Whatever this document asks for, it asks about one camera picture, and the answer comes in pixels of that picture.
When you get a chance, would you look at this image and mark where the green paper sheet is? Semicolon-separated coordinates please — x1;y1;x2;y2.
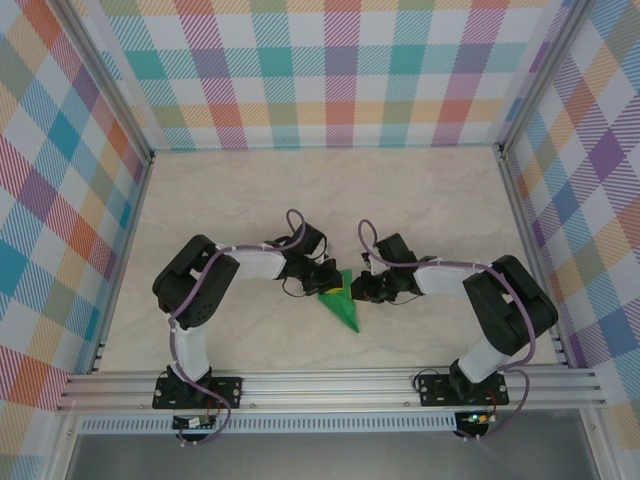
318;269;361;333

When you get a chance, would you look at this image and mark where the right controller circuit board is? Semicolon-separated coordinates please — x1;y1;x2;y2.
455;410;496;426

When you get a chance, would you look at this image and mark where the controller circuit board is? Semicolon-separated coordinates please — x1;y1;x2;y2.
172;414;217;430
455;410;496;426

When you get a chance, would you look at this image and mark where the grey metal panel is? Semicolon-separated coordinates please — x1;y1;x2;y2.
64;432;601;480

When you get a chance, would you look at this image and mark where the left controller circuit board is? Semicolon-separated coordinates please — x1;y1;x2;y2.
172;414;217;430

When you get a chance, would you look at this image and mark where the aluminium frame rail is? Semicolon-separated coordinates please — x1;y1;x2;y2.
57;367;609;414

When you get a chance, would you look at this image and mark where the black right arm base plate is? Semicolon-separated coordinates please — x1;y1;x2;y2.
418;374;510;407

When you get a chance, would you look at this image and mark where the slotted grey cable duct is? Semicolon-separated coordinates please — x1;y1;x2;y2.
79;412;459;434

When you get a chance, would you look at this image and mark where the aluminium side rail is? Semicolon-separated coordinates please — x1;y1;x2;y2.
87;149;156;375
497;147;572;369

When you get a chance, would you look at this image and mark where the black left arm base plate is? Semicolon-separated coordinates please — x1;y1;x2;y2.
152;374;245;410

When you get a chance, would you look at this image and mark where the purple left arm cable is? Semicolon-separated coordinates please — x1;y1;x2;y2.
168;208;309;447

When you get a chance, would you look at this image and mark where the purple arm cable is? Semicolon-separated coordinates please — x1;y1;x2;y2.
168;208;309;447
357;218;539;444

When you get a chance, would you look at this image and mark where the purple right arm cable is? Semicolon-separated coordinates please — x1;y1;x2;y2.
357;218;539;444

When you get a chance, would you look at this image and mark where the aluminium corner post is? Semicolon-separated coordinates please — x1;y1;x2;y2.
53;0;156;164
494;0;599;161

